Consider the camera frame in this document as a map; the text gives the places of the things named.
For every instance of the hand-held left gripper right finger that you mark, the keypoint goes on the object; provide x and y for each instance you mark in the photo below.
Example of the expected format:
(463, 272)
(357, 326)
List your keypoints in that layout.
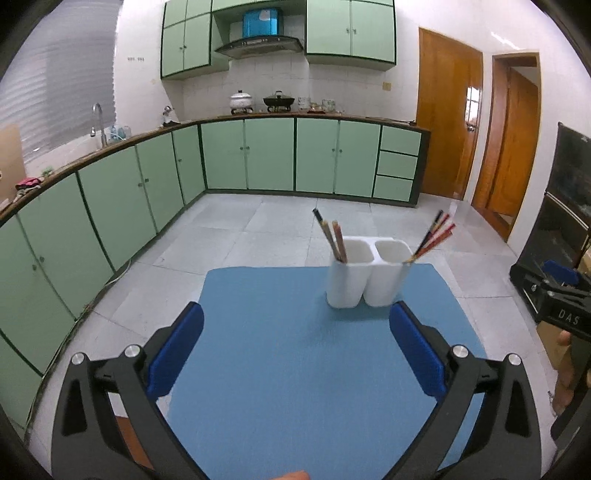
(415, 346)

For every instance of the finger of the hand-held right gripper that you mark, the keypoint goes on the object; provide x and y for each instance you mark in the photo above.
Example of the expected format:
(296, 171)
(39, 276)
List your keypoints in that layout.
(561, 272)

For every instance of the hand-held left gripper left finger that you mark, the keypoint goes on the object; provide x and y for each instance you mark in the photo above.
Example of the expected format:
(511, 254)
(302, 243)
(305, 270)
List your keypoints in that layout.
(178, 346)

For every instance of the white double utensil holder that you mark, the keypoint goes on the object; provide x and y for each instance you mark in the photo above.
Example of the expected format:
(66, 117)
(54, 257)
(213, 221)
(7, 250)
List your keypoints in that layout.
(351, 286)

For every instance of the bundle of chopsticks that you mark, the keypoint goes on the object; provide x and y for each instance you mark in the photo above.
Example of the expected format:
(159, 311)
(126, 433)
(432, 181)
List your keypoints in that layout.
(438, 230)

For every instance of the plain wooden chopstick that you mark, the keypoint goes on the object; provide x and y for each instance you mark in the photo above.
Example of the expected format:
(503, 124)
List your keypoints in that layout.
(331, 237)
(338, 237)

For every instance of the brown chopsticks cup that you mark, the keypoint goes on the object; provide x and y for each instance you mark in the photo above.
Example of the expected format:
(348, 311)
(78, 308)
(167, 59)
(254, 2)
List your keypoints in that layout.
(325, 230)

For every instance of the person's right hand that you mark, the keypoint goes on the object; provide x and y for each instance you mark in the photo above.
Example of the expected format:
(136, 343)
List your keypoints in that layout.
(565, 369)

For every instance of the person's left hand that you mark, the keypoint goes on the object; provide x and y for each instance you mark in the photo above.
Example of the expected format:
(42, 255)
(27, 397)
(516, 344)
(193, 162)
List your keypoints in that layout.
(291, 477)

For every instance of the cardboard box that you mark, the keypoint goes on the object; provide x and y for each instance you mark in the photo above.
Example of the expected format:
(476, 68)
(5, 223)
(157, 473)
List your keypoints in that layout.
(549, 341)

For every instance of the black glass cabinet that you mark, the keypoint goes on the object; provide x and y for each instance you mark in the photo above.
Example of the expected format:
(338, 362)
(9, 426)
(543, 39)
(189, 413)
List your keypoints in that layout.
(568, 184)

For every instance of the blue tablecloth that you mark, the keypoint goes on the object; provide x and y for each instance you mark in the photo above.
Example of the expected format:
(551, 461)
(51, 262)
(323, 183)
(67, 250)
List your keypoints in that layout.
(286, 369)

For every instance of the wooden door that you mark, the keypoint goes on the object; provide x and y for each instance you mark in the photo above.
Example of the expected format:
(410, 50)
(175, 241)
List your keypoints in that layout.
(517, 152)
(443, 115)

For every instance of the green base kitchen cabinets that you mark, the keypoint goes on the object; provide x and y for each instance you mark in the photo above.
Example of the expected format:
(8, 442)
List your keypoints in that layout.
(268, 152)

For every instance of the red cloth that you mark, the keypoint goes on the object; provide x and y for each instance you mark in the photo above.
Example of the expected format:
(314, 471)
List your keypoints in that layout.
(28, 183)

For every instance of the chrome faucet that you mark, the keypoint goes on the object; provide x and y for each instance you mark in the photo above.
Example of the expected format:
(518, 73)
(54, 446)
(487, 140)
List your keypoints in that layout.
(103, 134)

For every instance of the cardboard sheet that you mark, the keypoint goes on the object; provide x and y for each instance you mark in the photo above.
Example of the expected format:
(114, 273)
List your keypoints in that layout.
(11, 157)

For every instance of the white cooking pot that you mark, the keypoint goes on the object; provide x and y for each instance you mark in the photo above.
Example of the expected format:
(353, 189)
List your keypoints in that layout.
(241, 100)

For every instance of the glass jar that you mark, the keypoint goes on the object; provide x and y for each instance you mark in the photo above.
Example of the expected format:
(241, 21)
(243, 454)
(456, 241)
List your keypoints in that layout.
(329, 105)
(304, 104)

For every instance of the black wok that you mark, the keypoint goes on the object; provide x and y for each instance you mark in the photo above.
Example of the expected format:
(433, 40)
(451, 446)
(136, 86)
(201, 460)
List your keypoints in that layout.
(279, 100)

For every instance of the grey window blinds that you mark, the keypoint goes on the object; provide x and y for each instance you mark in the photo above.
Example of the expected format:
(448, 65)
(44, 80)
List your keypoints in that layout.
(60, 92)

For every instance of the black range hood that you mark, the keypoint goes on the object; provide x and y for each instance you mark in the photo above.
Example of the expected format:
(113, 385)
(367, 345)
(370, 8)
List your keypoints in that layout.
(258, 45)

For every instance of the green wall cabinet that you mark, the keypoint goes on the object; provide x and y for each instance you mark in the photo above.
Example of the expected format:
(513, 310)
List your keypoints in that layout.
(351, 27)
(184, 41)

